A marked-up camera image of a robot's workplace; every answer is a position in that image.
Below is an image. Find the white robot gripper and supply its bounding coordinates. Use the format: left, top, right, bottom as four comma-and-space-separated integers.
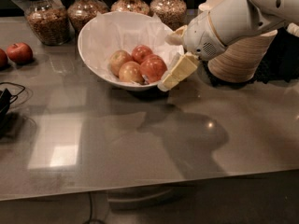
157, 11, 226, 91

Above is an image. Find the large red front apple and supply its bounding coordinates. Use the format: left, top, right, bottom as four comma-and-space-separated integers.
140, 54, 167, 83

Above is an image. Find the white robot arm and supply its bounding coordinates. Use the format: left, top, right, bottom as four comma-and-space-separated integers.
158, 0, 299, 91

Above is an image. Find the red back apple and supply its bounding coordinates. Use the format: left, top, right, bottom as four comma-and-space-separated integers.
132, 45, 152, 64

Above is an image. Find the yellow-red front apple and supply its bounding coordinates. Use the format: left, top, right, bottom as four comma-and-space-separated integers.
119, 62, 144, 84

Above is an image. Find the yellowish left apple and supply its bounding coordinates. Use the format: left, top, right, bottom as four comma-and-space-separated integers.
109, 49, 133, 77

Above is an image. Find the white paper bowl liner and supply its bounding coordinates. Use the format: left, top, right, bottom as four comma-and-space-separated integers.
82, 11, 185, 86

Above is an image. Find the red apple on table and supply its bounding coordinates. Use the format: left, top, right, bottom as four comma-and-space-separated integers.
7, 42, 33, 64

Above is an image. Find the red apple at edge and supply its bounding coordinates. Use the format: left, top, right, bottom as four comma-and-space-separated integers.
0, 49, 8, 68

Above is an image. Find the glass cereal jar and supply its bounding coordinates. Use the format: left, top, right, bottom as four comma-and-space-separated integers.
111, 0, 150, 15
25, 0, 70, 46
67, 0, 109, 33
149, 0, 187, 30

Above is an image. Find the black mat under stacks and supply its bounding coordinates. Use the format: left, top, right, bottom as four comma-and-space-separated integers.
204, 25, 299, 86

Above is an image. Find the leftmost glass cereal jar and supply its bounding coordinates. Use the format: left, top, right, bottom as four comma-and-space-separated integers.
25, 0, 70, 46

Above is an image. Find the black device with cable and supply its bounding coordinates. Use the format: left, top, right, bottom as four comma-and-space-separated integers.
0, 81, 26, 129

